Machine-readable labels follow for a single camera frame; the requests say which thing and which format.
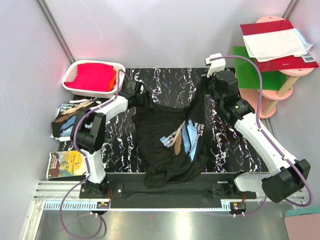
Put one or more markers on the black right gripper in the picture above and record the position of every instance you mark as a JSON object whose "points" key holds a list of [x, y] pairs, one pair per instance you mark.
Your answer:
{"points": [[211, 81]]}

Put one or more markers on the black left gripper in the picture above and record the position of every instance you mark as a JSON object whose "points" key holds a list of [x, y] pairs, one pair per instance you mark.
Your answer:
{"points": [[144, 99]]}

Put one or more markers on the black printed t shirt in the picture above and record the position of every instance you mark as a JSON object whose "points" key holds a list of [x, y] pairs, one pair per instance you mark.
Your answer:
{"points": [[66, 116], [171, 140]]}

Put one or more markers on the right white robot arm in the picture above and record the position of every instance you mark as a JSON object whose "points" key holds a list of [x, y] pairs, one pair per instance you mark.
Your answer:
{"points": [[286, 175]]}

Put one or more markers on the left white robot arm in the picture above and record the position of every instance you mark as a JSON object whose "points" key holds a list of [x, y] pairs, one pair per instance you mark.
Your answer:
{"points": [[88, 131]]}

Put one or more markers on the orange folded t shirt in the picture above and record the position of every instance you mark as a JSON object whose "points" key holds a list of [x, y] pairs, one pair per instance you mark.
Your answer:
{"points": [[113, 80]]}

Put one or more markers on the green plastic sheet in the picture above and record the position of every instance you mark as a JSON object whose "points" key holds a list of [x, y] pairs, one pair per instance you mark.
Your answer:
{"points": [[248, 77]]}

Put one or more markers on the pink folded t shirt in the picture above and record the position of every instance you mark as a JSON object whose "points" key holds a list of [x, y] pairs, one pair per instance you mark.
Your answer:
{"points": [[92, 77]]}

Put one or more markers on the white plastic laundry basket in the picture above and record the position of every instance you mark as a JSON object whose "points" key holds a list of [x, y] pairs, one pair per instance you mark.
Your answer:
{"points": [[72, 71]]}

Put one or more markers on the white mesh bag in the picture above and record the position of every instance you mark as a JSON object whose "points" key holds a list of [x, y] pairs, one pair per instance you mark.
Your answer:
{"points": [[269, 46]]}

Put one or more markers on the pink round tiered shelf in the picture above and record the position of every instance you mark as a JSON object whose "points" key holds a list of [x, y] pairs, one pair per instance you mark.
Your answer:
{"points": [[270, 98]]}

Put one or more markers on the folded black printed t shirt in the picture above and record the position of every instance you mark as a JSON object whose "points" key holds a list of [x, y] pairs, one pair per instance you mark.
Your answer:
{"points": [[66, 116]]}

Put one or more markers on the red plastic sheet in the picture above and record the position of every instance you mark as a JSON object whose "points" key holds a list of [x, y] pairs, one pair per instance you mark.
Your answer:
{"points": [[303, 61]]}

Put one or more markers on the illustrated book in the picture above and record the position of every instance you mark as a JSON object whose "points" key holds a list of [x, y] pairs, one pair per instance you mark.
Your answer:
{"points": [[65, 164]]}

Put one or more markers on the teal board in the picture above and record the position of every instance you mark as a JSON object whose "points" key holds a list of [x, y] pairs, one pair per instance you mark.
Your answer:
{"points": [[301, 211]]}

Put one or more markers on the pink board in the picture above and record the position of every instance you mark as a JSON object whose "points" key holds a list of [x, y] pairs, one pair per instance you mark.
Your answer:
{"points": [[303, 227]]}

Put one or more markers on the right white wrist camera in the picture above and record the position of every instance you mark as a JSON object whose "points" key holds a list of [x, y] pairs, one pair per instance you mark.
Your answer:
{"points": [[215, 65]]}

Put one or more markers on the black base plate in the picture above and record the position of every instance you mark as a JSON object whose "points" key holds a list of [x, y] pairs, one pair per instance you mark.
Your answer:
{"points": [[205, 193]]}

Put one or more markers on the aluminium rail frame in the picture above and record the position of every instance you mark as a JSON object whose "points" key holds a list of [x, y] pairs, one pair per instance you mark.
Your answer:
{"points": [[59, 212]]}

